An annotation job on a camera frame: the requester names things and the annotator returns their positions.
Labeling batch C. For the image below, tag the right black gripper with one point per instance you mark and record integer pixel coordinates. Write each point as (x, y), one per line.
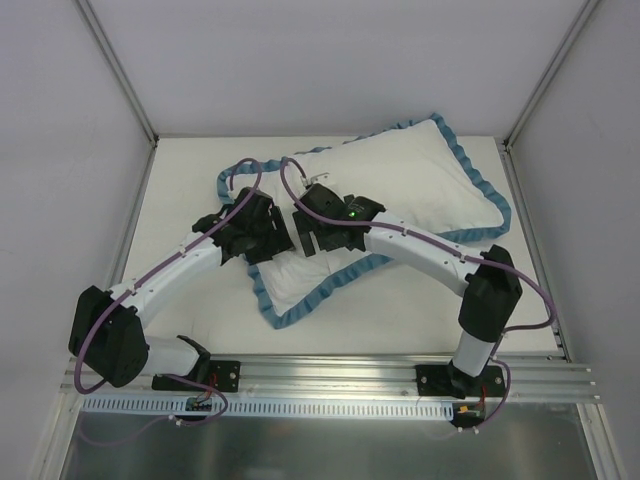
(307, 232)

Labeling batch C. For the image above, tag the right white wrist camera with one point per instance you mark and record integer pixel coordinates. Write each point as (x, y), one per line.
(308, 181)

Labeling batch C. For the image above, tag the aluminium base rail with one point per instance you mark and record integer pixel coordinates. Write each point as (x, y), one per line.
(534, 379)

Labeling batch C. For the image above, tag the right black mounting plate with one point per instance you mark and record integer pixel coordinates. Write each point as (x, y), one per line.
(444, 380)

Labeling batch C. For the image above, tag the blue patterned pillowcase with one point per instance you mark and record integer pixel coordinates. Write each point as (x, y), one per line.
(470, 165)

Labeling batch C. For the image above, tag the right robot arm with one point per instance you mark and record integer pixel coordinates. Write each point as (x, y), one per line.
(484, 280)

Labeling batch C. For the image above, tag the left aluminium frame post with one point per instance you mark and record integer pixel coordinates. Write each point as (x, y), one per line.
(103, 43)

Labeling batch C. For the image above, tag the aluminium frame post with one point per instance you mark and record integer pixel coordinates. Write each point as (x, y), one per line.
(103, 43)
(580, 21)

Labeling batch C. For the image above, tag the black mounting plate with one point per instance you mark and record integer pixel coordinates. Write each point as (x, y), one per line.
(444, 380)
(222, 375)

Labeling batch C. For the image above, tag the white slotted cable duct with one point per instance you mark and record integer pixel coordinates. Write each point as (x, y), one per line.
(271, 407)

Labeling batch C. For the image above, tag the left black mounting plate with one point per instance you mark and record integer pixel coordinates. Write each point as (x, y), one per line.
(222, 375)

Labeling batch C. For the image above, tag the white pillow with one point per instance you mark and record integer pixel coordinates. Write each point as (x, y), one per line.
(410, 175)

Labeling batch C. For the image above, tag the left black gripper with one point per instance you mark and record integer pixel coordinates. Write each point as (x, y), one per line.
(272, 242)

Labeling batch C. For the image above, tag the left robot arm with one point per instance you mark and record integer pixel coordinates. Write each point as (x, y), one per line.
(108, 332)

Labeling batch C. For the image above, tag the right aluminium frame post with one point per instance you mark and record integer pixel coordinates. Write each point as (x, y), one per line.
(580, 21)

